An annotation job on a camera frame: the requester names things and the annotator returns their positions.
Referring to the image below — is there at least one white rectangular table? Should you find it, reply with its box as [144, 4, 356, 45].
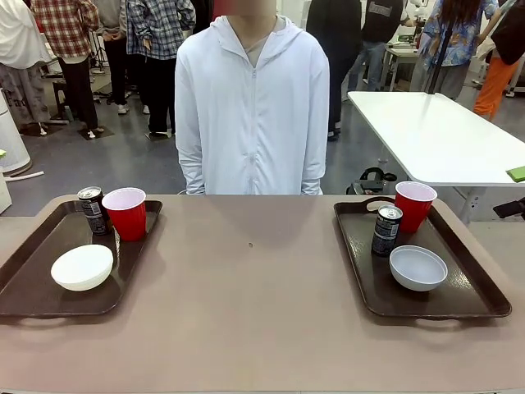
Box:
[347, 90, 525, 188]

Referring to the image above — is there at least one person's right forearm white sleeve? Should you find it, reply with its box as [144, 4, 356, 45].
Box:
[179, 151, 206, 196]

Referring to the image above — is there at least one bystander in red plaid shirt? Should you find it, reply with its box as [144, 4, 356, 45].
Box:
[30, 0, 102, 140]

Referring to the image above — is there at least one white hose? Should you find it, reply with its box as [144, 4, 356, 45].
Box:
[3, 171, 44, 182]

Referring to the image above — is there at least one white cylindrical air purifier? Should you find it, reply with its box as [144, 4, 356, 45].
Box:
[0, 88, 33, 177]

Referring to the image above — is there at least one black device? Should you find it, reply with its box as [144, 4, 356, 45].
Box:
[493, 199, 525, 221]

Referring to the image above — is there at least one bystander in white shirt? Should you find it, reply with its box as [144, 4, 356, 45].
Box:
[0, 0, 53, 129]

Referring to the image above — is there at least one white cabinet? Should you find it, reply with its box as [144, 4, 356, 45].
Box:
[0, 176, 12, 215]

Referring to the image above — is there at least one bystander in blue floral shirt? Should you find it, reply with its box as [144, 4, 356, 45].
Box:
[409, 0, 502, 102]

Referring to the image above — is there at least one black vertical pole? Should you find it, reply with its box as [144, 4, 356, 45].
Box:
[426, 0, 449, 95]

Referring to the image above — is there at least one bystander in black printed sweatshirt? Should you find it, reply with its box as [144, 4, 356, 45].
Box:
[354, 0, 406, 93]

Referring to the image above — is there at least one bystander in black jacket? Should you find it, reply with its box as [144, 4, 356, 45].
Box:
[305, 0, 364, 141]

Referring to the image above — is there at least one bystander in grey top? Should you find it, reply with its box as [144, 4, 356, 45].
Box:
[96, 0, 133, 116]

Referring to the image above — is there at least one white table leg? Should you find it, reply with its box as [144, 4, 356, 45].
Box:
[454, 184, 482, 225]

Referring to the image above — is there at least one black Pepsi can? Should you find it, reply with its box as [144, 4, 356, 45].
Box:
[371, 204, 404, 259]
[77, 186, 112, 237]

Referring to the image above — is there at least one brown plastic serving tray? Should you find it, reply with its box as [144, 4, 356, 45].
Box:
[0, 199, 163, 320]
[333, 196, 513, 321]

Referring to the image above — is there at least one white round bowl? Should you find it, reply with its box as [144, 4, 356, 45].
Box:
[389, 245, 449, 292]
[50, 244, 115, 292]

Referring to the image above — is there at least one bystander in blue plaid shirt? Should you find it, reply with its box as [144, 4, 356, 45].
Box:
[125, 0, 197, 140]

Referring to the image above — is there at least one person in white hoodie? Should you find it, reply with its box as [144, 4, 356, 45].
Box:
[174, 0, 331, 196]

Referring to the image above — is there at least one grey desk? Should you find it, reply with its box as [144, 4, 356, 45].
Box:
[383, 39, 426, 92]

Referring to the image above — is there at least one red plastic cup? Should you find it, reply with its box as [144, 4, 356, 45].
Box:
[394, 181, 438, 234]
[101, 187, 148, 242]

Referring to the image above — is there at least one person's left forearm white sleeve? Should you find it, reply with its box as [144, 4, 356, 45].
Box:
[300, 151, 327, 196]

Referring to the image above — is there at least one bystander in orange trousers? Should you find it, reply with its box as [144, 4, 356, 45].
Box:
[473, 0, 525, 121]

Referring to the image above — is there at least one black wheeled equipment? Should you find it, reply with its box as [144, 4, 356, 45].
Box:
[346, 167, 398, 196]

